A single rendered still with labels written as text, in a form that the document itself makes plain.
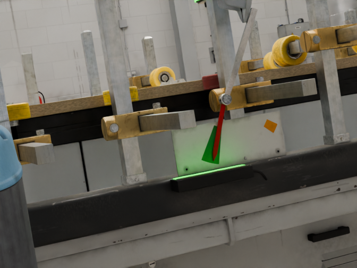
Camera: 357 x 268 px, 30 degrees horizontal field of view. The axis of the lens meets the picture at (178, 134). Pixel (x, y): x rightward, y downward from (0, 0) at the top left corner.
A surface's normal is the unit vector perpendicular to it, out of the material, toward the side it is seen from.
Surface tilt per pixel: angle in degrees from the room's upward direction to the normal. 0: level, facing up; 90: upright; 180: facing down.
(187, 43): 90
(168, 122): 90
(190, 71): 90
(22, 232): 90
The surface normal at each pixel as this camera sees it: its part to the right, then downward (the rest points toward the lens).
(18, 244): 0.93, -0.13
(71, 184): 0.33, 0.00
